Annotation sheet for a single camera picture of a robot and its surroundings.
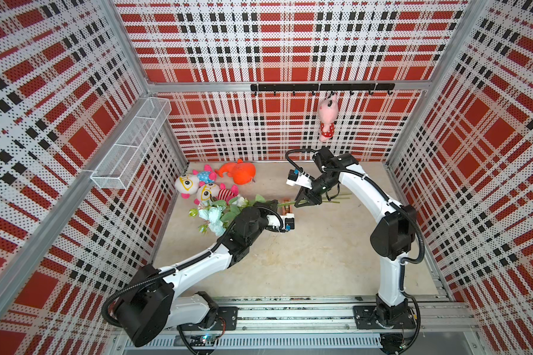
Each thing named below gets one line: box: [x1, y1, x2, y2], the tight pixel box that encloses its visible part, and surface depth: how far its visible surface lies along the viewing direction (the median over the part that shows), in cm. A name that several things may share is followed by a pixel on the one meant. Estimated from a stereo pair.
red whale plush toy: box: [214, 158, 257, 185], surface depth 113 cm
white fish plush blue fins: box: [174, 164, 217, 199], surface depth 107 cm
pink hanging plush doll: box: [317, 93, 340, 143], surface depth 95 cm
